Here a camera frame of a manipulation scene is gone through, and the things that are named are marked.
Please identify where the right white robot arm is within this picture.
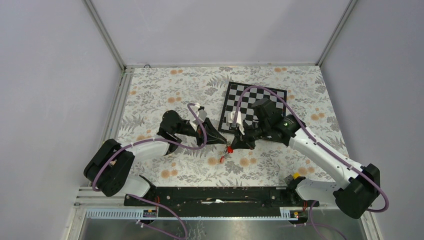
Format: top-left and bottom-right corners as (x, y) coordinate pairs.
(226, 98), (381, 219)

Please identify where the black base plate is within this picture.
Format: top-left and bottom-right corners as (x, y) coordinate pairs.
(124, 186), (313, 213)

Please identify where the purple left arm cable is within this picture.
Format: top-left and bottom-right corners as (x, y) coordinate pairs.
(92, 103), (209, 240)

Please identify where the black white chessboard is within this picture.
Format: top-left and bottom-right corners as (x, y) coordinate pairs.
(218, 81), (286, 135)

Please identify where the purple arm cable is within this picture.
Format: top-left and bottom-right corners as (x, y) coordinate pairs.
(92, 103), (209, 240)
(233, 85), (390, 240)

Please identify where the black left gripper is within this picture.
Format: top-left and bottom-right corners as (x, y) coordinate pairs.
(174, 117), (227, 147)

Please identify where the metal keyring holder red handle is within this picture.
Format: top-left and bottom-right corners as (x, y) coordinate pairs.
(219, 141), (234, 164)

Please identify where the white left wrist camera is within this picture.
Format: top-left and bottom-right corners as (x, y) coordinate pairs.
(189, 103), (207, 128)

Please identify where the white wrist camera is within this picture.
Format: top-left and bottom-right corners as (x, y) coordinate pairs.
(189, 103), (207, 128)
(227, 111), (245, 135)

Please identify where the aluminium frame rail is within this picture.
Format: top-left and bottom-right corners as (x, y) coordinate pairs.
(82, 0), (135, 186)

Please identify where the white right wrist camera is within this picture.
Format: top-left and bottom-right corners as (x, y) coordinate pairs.
(227, 111), (245, 135)

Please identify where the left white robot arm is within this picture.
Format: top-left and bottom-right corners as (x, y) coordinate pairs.
(83, 108), (227, 206)

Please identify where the floral patterned table mat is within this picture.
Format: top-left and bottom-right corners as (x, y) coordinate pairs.
(116, 66), (348, 187)

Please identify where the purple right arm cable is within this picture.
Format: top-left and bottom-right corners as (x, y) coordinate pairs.
(233, 85), (390, 240)

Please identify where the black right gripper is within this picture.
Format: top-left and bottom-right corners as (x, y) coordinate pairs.
(230, 120), (270, 150)

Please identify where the white slotted cable duct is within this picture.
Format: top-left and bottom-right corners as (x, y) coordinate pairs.
(86, 206), (299, 221)

